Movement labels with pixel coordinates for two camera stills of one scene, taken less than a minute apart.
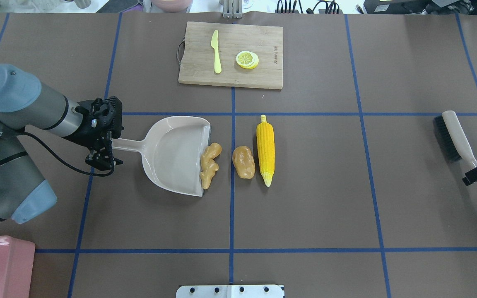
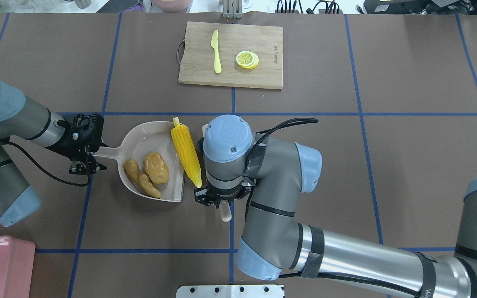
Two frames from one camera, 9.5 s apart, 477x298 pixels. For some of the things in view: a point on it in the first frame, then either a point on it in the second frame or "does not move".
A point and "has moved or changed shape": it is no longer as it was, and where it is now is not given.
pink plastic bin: x=3 y=267 does not move
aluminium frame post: x=232 y=9 does not move
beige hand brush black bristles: x=456 y=147 → x=225 y=210
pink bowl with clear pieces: x=170 y=6 does not move
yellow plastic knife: x=214 y=44 does not move
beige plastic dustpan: x=172 y=150 has moved or changed shape
